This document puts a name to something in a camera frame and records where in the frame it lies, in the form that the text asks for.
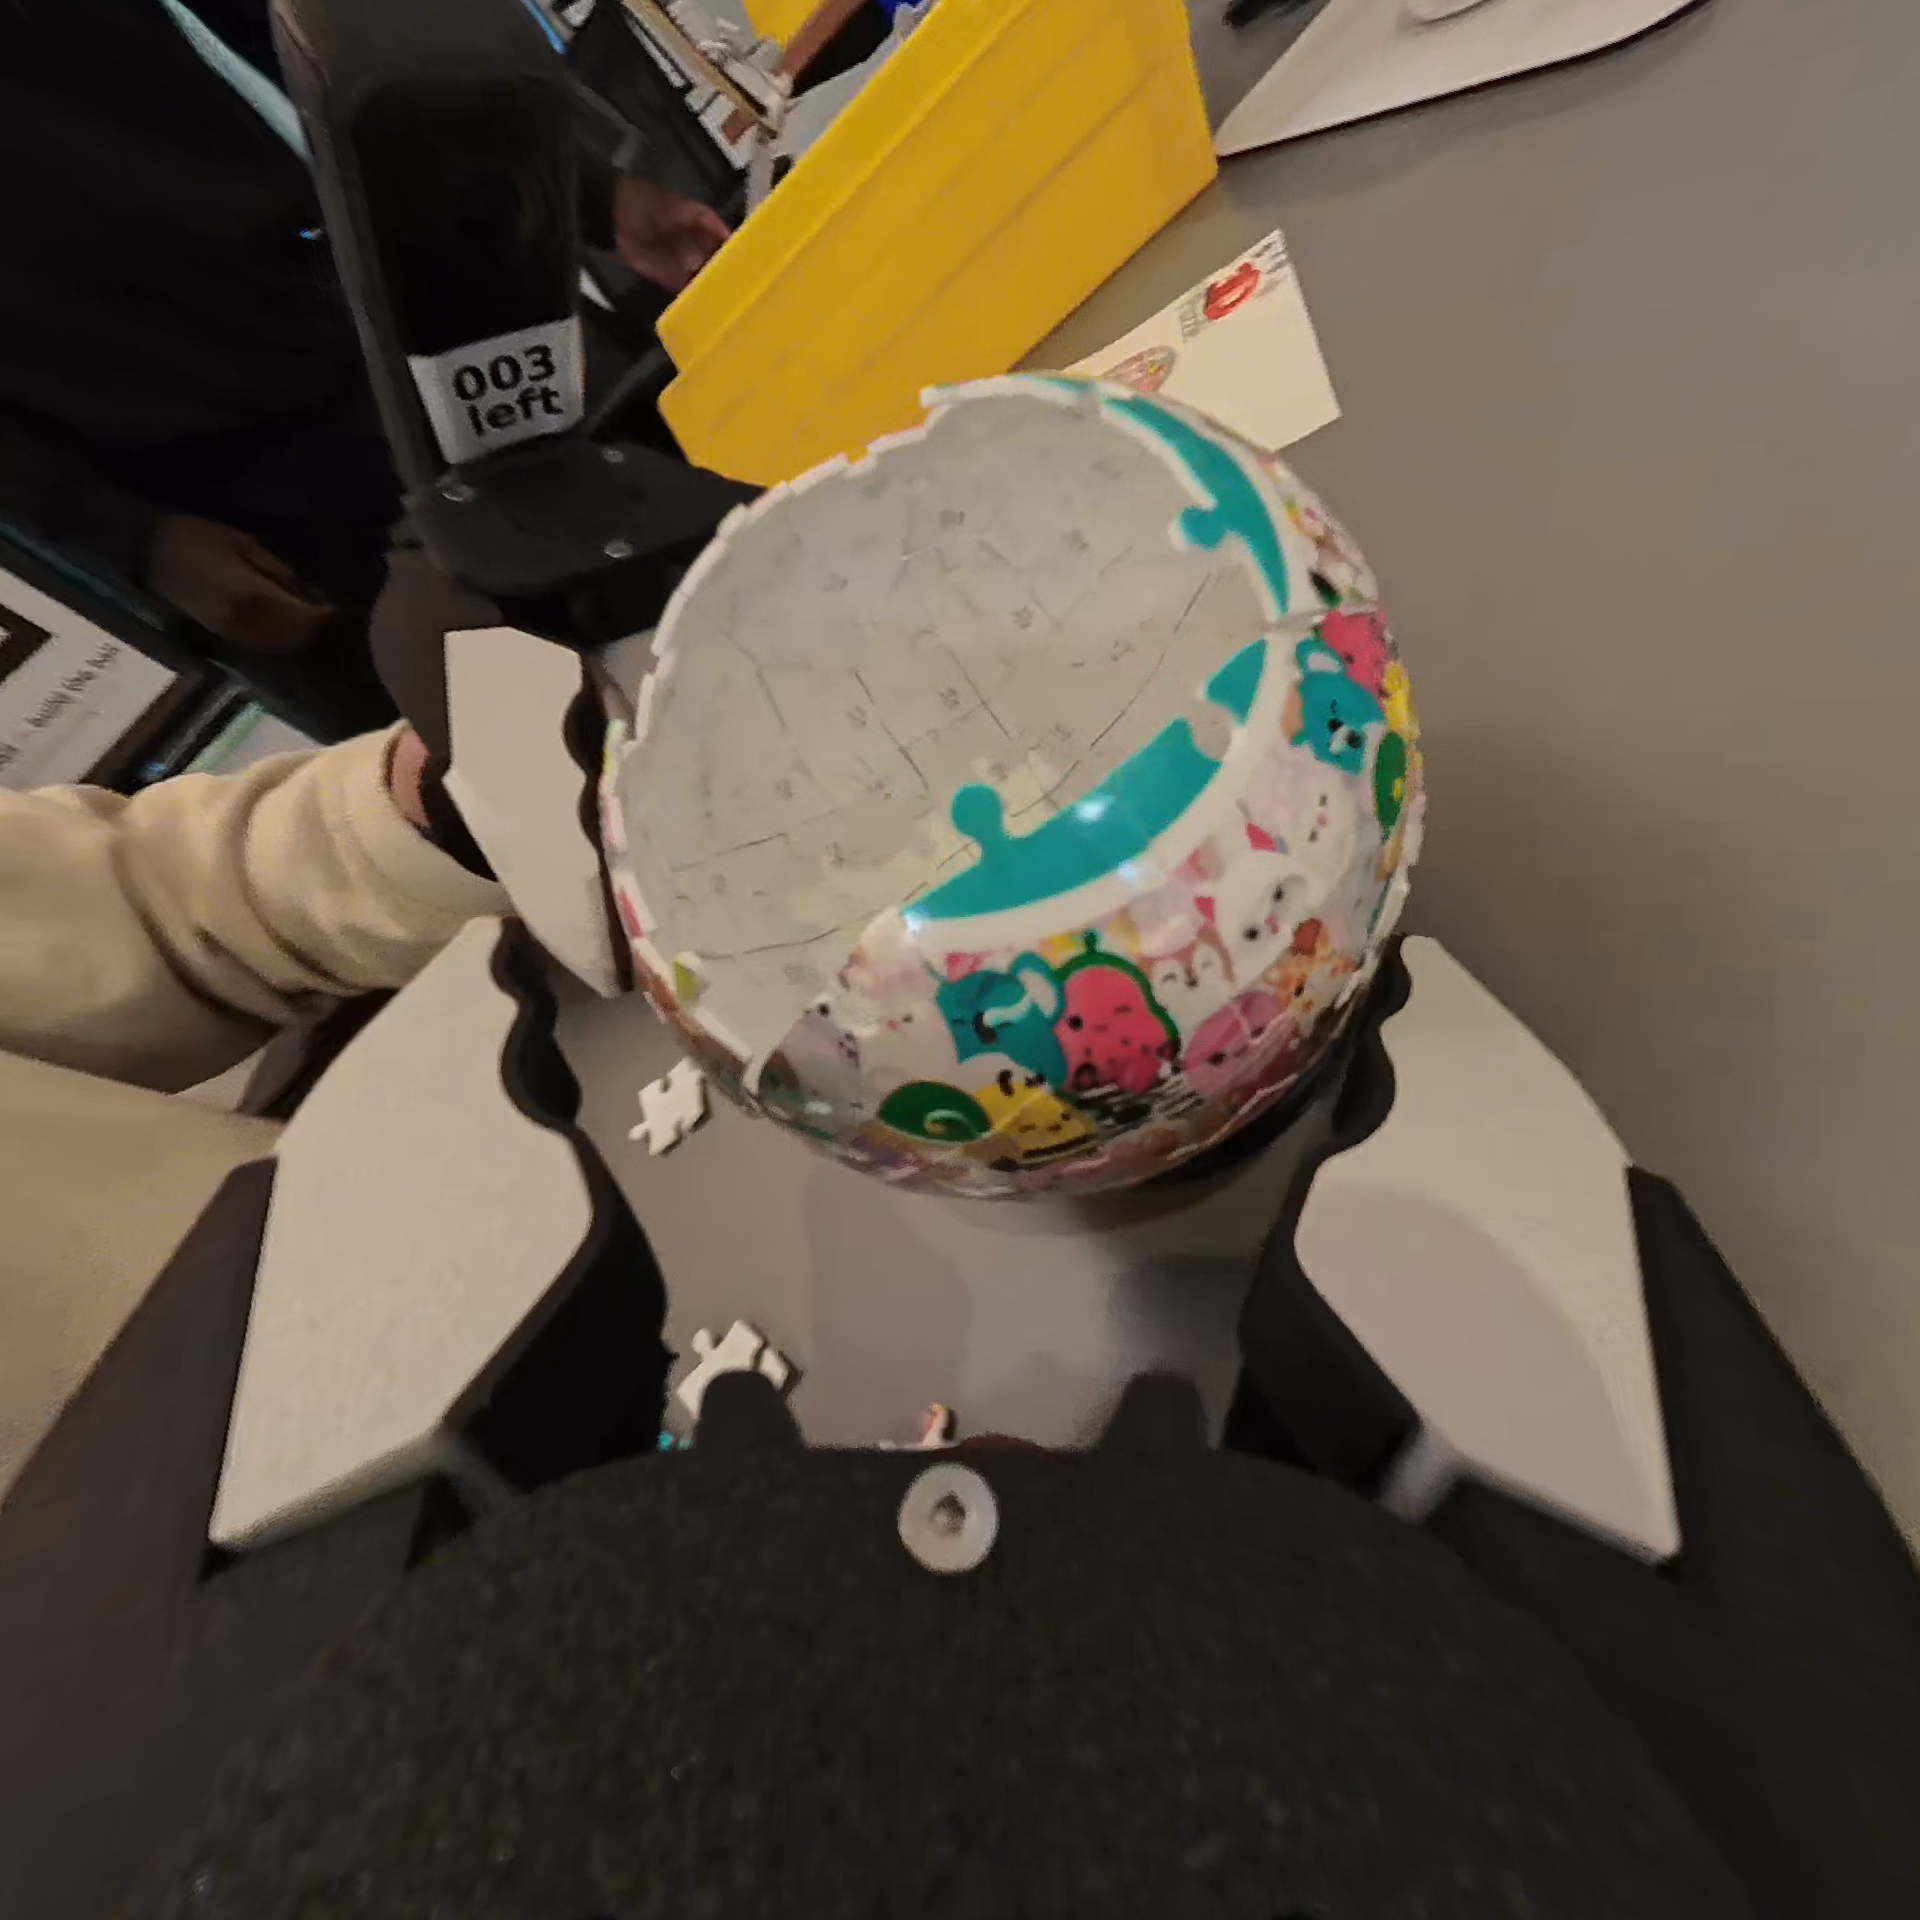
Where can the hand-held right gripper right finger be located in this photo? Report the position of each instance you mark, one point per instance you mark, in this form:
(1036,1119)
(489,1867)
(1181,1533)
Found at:
(1500,1276)

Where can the paper sheet with ball pictures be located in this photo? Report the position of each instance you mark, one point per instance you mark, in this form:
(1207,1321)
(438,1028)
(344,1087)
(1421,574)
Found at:
(1260,361)

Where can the white puzzle piece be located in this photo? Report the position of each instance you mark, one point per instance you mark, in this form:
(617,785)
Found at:
(737,1359)
(668,1111)

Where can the colourful puzzle piece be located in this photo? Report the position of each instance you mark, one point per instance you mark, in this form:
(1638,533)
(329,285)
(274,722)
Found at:
(934,1428)

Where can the black framed sign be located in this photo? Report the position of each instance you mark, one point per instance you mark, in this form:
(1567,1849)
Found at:
(91,705)

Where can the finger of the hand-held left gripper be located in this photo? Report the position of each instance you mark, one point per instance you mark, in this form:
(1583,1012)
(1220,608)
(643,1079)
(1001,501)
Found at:
(519,781)

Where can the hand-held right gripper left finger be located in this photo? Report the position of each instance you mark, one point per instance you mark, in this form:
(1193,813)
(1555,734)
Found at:
(404,1276)

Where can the yellow plastic bin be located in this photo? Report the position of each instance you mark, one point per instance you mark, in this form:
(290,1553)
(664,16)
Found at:
(931,225)

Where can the person's left hand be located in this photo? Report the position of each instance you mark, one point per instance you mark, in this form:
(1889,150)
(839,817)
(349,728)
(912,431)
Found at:
(412,773)

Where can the colourful puzzle ball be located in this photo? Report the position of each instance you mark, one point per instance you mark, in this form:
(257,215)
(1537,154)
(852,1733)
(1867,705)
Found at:
(931,676)

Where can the person's left forearm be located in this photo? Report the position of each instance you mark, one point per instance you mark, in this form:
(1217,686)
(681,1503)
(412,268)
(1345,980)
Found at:
(194,916)

